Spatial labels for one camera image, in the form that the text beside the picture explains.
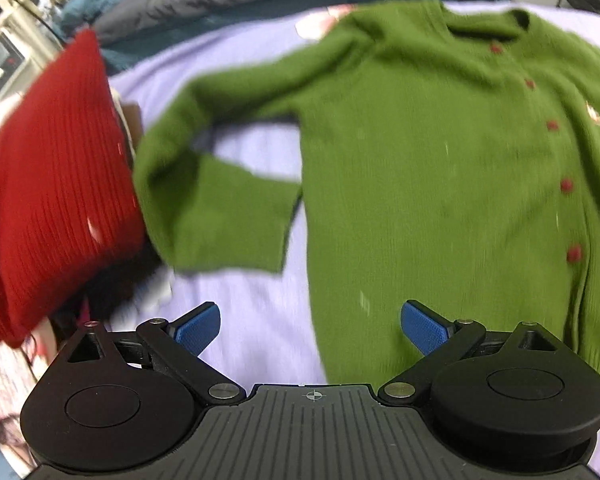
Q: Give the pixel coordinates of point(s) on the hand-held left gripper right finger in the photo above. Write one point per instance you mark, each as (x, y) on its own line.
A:
(422, 331)

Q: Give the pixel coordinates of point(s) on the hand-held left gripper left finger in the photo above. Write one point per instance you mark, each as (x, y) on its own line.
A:
(198, 331)

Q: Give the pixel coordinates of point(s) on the green knit cardigan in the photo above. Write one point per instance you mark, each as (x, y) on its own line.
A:
(405, 185)

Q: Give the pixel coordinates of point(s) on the purple floral bed sheet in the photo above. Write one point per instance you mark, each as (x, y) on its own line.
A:
(250, 305)

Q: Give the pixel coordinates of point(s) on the red ribbed knit sweater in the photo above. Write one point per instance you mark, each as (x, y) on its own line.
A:
(45, 200)

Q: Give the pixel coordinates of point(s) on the white appliance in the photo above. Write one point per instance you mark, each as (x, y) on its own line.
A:
(0, 55)

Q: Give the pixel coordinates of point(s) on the teal blue blanket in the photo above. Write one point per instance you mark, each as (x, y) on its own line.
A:
(92, 2)

